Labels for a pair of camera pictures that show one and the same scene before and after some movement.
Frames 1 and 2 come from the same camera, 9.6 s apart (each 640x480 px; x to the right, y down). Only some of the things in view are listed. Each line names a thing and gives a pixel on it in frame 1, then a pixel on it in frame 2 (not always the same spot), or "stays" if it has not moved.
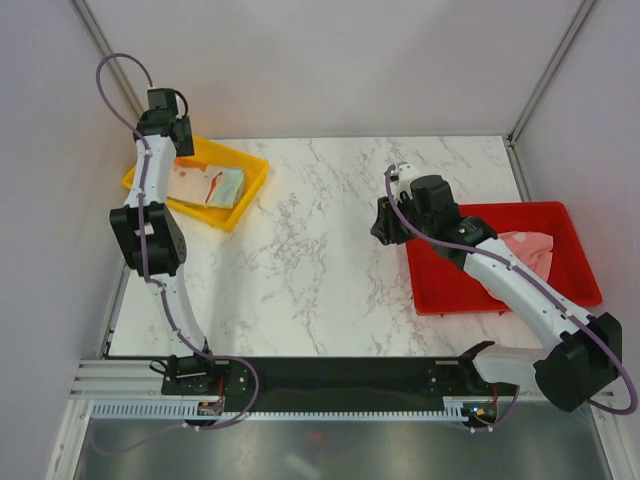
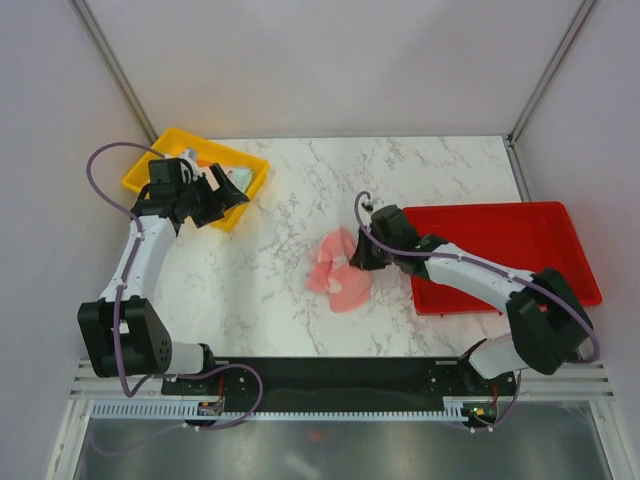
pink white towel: [534, 248] → [337, 274]
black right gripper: [384, 227] → [362, 256]
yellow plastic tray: [212, 152] stays
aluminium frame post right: [549, 70] stays
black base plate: [328, 384] stays
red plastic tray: [439, 287] stays
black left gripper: [187, 148] → [226, 196]
